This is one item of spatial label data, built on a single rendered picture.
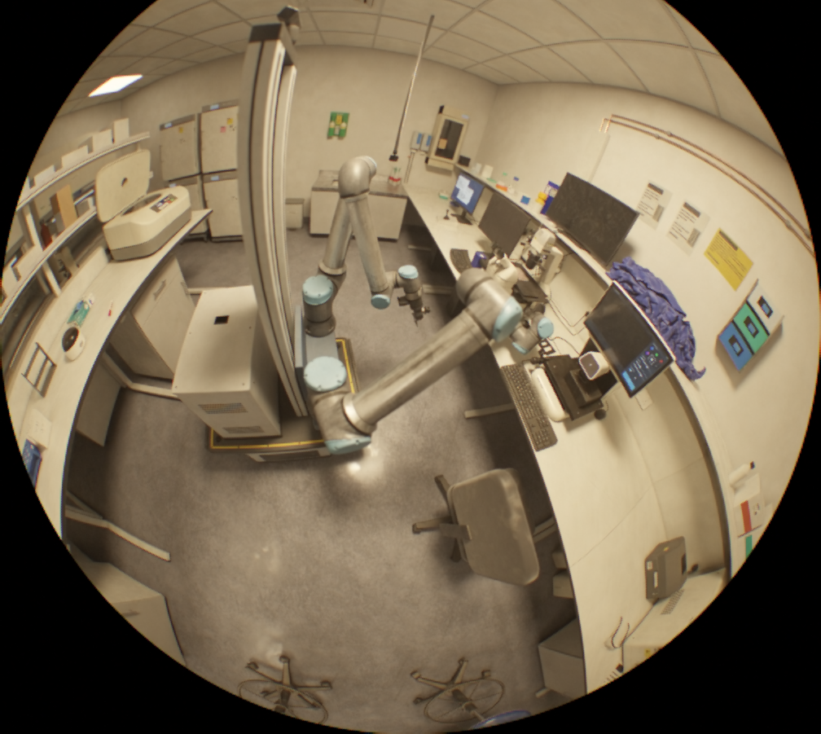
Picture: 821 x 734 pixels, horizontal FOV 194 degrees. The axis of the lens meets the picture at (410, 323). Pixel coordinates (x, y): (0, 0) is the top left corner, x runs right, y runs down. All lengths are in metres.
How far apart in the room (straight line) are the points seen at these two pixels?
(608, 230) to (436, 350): 1.40
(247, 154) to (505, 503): 0.99
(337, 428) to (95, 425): 2.09
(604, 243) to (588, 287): 0.37
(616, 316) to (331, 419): 1.19
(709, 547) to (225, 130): 5.14
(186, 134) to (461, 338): 3.60
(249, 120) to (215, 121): 2.83
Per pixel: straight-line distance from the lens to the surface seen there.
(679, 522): 1.94
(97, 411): 2.43
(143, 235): 1.82
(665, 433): 1.72
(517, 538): 0.74
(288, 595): 1.72
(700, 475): 1.77
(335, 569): 1.61
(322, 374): 0.84
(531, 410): 1.14
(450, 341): 0.63
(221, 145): 3.32
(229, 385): 0.91
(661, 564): 1.72
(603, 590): 1.44
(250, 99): 0.54
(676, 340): 1.42
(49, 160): 4.09
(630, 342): 1.16
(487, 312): 0.63
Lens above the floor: 1.56
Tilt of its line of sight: 44 degrees down
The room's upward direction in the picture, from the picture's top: 18 degrees clockwise
